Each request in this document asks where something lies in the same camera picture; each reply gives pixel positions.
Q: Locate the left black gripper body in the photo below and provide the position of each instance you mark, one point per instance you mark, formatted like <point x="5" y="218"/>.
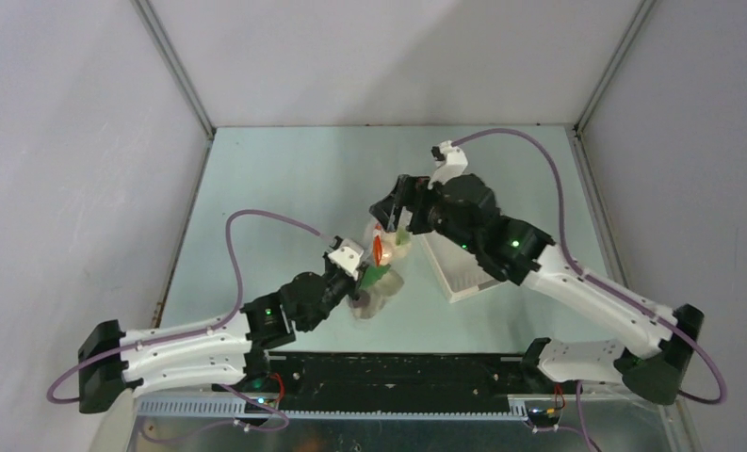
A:
<point x="335" y="287"/>

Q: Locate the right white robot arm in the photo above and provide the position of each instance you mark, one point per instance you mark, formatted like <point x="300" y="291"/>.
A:
<point x="654" y="343"/>

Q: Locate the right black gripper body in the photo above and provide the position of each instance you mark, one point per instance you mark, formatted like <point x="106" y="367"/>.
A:
<point x="407" y="203"/>

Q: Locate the green bok choy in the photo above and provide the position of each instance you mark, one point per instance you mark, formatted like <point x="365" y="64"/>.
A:
<point x="373" y="275"/>

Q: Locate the dark brown mushroom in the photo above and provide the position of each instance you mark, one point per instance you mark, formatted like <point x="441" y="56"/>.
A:
<point x="365" y="304"/>

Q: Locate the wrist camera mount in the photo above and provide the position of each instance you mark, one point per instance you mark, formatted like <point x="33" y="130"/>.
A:
<point x="450" y="162"/>
<point x="347" y="255"/>

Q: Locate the clear zip top bag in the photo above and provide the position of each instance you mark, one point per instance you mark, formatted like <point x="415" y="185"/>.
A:
<point x="381" y="283"/>

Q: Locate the white plastic basket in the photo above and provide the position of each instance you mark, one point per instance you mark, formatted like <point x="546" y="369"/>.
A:
<point x="456" y="270"/>

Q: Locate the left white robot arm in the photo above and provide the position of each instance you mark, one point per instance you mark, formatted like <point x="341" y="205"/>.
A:
<point x="226" y="350"/>

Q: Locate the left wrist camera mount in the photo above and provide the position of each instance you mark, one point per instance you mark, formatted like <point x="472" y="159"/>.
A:
<point x="347" y="255"/>

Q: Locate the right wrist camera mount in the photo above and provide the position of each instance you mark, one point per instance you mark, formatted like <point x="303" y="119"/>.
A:
<point x="450" y="162"/>

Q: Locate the pale green cabbage leaf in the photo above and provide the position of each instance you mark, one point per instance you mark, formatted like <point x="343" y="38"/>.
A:
<point x="402" y="238"/>

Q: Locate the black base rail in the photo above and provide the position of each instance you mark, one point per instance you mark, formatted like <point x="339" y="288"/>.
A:
<point x="344" y="382"/>

